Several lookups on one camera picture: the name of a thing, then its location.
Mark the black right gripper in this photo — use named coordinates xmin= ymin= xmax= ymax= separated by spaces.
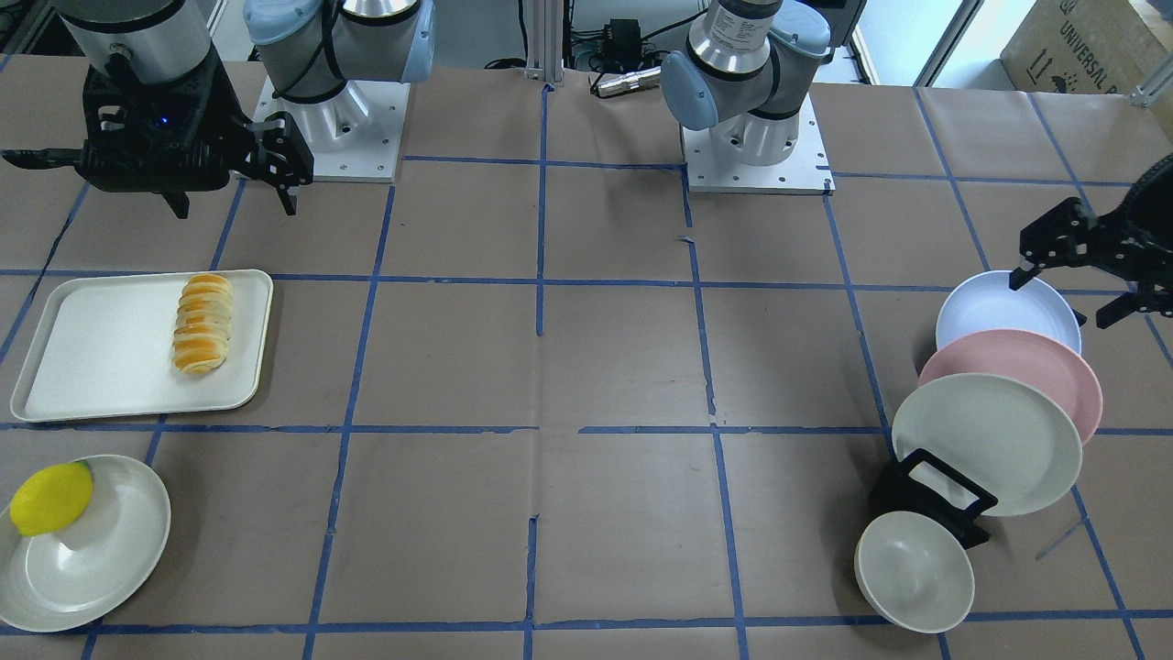
xmin=74 ymin=49 xmax=314 ymax=220

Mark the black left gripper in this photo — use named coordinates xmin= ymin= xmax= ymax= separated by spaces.
xmin=1010 ymin=156 xmax=1172 ymax=329

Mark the blue plate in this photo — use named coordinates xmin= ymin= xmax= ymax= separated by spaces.
xmin=935 ymin=270 xmax=1082 ymax=354

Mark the orange striped bread loaf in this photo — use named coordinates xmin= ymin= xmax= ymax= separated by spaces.
xmin=171 ymin=272 xmax=233 ymax=373

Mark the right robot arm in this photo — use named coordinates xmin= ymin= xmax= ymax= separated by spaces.
xmin=5 ymin=1 xmax=434 ymax=218

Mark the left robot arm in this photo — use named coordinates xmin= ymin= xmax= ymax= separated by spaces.
xmin=659 ymin=1 xmax=1172 ymax=327

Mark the pink plate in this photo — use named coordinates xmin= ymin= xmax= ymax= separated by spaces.
xmin=917 ymin=327 xmax=1103 ymax=445

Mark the cream plate in rack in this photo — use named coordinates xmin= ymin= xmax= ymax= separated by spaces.
xmin=891 ymin=373 xmax=1082 ymax=517

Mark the white plate under lemon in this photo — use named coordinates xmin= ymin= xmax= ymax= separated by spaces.
xmin=1 ymin=455 xmax=171 ymax=633

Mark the white rectangular tray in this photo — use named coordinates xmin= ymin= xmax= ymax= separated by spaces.
xmin=11 ymin=268 xmax=274 ymax=423

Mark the cardboard box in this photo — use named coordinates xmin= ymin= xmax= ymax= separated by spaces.
xmin=1001 ymin=1 xmax=1172 ymax=94

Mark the black dish rack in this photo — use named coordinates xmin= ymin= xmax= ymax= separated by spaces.
xmin=868 ymin=447 xmax=1001 ymax=550

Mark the cream bowl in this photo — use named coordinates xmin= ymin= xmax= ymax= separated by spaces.
xmin=853 ymin=511 xmax=976 ymax=634

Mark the yellow lemon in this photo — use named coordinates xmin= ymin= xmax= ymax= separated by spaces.
xmin=8 ymin=460 xmax=93 ymax=536

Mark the silver metal connector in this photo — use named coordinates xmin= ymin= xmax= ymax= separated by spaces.
xmin=589 ymin=66 xmax=662 ymax=98

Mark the black power adapter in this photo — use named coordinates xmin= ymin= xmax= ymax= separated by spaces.
xmin=598 ymin=18 xmax=642 ymax=61

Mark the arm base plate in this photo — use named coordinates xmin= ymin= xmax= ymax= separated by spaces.
xmin=253 ymin=79 xmax=411 ymax=183
xmin=680 ymin=96 xmax=835 ymax=195

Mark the aluminium frame post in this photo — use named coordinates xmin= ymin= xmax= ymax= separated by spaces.
xmin=522 ymin=0 xmax=570 ymax=87

